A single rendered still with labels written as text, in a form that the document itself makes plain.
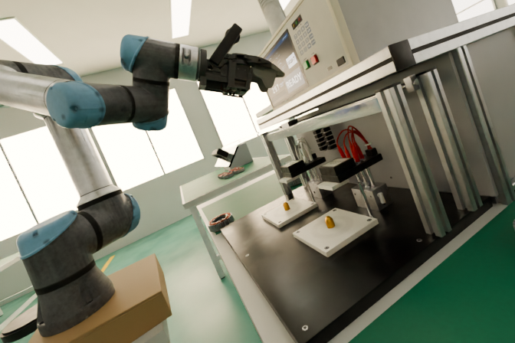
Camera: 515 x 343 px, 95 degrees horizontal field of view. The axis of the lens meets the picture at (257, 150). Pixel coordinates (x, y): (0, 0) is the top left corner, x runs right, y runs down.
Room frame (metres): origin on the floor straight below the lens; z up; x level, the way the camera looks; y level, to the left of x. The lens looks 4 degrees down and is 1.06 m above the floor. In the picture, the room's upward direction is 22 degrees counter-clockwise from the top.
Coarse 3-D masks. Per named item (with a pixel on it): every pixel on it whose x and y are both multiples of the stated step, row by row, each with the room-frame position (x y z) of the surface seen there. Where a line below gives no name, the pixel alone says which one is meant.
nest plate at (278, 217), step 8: (296, 200) 0.85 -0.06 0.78; (304, 200) 0.81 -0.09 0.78; (280, 208) 0.83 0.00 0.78; (296, 208) 0.77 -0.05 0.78; (304, 208) 0.74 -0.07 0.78; (312, 208) 0.74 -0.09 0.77; (264, 216) 0.81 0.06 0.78; (272, 216) 0.78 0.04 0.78; (280, 216) 0.76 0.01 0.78; (288, 216) 0.73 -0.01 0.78; (296, 216) 0.72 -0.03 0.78; (280, 224) 0.70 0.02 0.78
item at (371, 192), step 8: (376, 184) 0.60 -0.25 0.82; (384, 184) 0.58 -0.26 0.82; (360, 192) 0.61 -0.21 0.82; (368, 192) 0.58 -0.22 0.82; (376, 192) 0.57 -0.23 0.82; (384, 192) 0.58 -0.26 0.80; (360, 200) 0.62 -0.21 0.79; (368, 200) 0.59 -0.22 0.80; (376, 200) 0.57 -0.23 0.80; (376, 208) 0.57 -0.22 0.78
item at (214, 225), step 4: (220, 216) 1.02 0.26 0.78; (224, 216) 1.02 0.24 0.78; (228, 216) 0.97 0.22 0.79; (232, 216) 0.99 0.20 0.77; (212, 220) 1.00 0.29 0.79; (216, 220) 1.01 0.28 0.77; (220, 220) 0.96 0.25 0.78; (224, 220) 0.94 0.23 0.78; (228, 220) 0.95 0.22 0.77; (232, 220) 0.97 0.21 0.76; (208, 224) 0.97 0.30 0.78; (212, 224) 0.95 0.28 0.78; (216, 224) 0.94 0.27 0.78; (220, 224) 0.94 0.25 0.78; (224, 224) 0.95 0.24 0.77; (208, 228) 0.97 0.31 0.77; (212, 228) 0.94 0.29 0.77; (216, 228) 0.94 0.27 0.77; (220, 228) 0.94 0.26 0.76
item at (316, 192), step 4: (312, 184) 0.82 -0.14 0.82; (316, 184) 0.80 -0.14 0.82; (312, 188) 0.84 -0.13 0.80; (316, 188) 0.81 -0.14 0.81; (312, 192) 0.85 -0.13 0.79; (316, 192) 0.82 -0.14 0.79; (320, 192) 0.80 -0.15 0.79; (324, 192) 0.80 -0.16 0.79; (328, 192) 0.81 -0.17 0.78; (332, 192) 0.81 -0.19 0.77; (316, 196) 0.83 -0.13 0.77; (320, 196) 0.80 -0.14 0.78; (324, 196) 0.80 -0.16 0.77
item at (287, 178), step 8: (296, 160) 0.84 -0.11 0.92; (320, 160) 0.81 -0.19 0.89; (280, 168) 0.84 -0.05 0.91; (288, 168) 0.78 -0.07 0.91; (296, 168) 0.79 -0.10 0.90; (304, 168) 0.79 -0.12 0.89; (312, 168) 0.83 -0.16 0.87; (288, 176) 0.80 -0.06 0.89; (296, 176) 0.78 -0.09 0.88; (312, 176) 0.86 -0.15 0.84
